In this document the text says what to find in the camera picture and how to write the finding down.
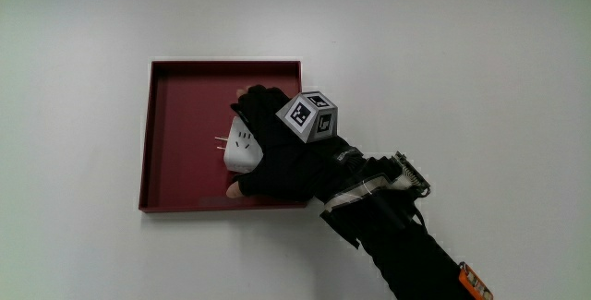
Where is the person's right hand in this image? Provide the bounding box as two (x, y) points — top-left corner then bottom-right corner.
(225, 84), (365, 202)

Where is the white socket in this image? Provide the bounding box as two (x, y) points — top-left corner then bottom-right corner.
(214, 115), (265, 174)

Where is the person's right forearm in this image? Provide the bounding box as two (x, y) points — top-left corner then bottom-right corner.
(319, 150), (481, 300)

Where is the dark red square tray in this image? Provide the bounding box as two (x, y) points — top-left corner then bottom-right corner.
(138, 59), (309, 214)

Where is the wrist circuit board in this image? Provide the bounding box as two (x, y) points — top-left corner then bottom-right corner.
(392, 150), (432, 198)

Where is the orange device on sleeve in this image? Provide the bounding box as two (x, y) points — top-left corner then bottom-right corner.
(457, 261), (495, 300)

